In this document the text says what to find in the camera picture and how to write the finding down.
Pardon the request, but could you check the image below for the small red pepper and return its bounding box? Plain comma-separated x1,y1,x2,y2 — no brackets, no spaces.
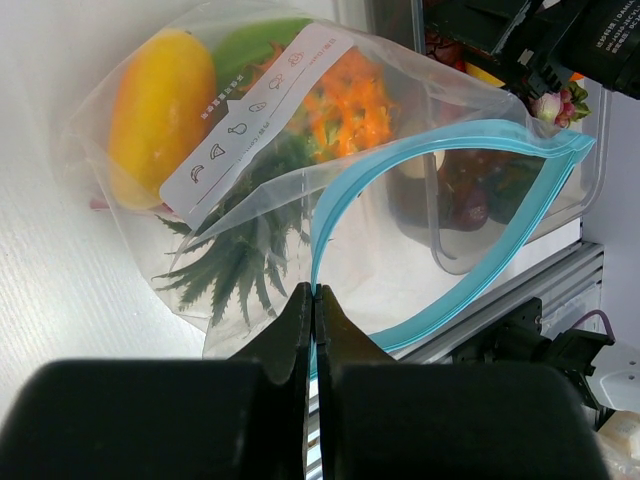
88,198,175,216

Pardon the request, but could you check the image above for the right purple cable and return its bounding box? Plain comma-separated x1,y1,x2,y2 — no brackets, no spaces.
569,309,616,337

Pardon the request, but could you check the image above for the yellow green pineapple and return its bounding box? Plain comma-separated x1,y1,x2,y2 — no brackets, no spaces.
152,47,401,329

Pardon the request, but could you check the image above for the clear blue zip bag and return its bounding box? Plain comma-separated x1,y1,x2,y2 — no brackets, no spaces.
64,1,594,358

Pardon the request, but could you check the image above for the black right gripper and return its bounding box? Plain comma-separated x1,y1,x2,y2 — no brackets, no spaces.
424,1,639,99

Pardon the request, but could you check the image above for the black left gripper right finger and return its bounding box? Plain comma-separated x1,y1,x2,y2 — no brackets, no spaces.
314,286,609,479

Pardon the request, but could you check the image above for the dark red apple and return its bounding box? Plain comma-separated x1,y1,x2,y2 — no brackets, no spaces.
445,183,489,232

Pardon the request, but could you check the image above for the green starfruit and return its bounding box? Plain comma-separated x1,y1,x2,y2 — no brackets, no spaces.
212,17,312,92

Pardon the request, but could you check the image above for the clear plastic food bin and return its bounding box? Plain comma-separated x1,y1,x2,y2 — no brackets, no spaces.
329,0,614,276

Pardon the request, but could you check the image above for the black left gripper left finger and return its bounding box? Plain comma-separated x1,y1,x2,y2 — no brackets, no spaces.
1,283,313,479

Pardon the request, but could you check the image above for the red grape bunch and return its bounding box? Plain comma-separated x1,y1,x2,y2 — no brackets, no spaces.
529,81,591,129

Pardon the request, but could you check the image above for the white egg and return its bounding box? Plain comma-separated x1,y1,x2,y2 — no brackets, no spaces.
399,150,446,179

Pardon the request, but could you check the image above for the yellow orange mango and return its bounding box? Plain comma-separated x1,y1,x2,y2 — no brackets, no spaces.
108,29,217,210

